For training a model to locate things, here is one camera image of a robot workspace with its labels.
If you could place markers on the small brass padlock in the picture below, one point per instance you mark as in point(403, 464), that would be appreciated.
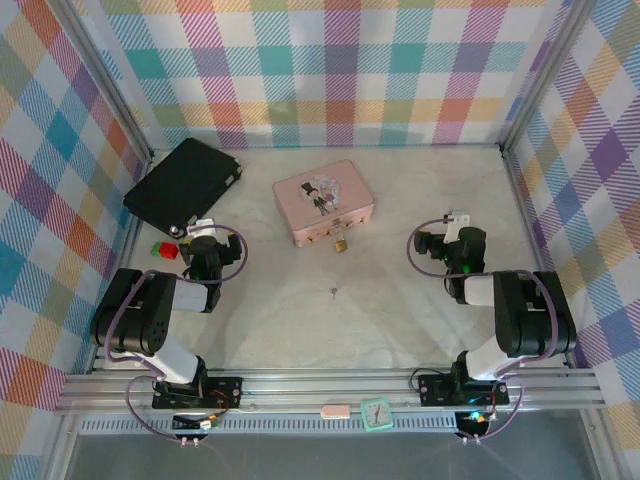
point(341, 243)

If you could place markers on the pink tin box with cartoon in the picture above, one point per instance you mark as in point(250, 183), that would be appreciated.
point(322, 200)

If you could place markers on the small silver key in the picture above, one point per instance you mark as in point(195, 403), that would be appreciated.
point(333, 291)

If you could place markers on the black base plate left arm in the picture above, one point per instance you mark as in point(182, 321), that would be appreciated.
point(227, 392)

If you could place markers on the black base plate right arm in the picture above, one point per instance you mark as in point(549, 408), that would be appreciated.
point(435, 390)

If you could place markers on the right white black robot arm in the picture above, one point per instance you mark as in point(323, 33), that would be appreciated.
point(525, 310)

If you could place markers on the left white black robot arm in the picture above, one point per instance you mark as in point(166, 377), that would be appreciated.
point(160, 305)

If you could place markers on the red and green block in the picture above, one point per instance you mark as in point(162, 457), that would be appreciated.
point(165, 249)

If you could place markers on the black rectangular case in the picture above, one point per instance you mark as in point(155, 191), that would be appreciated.
point(182, 187)

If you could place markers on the small black connector board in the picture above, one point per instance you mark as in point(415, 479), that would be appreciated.
point(192, 424)
point(472, 424)

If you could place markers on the teal square clock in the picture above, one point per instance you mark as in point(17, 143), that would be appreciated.
point(376, 414)

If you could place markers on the pink eraser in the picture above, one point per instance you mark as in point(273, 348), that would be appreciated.
point(335, 411)

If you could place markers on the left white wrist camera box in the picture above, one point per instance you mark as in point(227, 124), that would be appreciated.
point(202, 229)

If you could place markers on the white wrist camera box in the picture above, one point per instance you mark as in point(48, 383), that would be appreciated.
point(458, 220)
point(202, 229)

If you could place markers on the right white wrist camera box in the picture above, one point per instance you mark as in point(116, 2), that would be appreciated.
point(458, 220)

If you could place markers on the aluminium frame rail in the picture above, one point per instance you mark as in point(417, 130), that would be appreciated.
point(300, 395)

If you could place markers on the aluminium frame post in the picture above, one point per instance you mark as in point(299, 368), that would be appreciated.
point(107, 80)
point(547, 75)

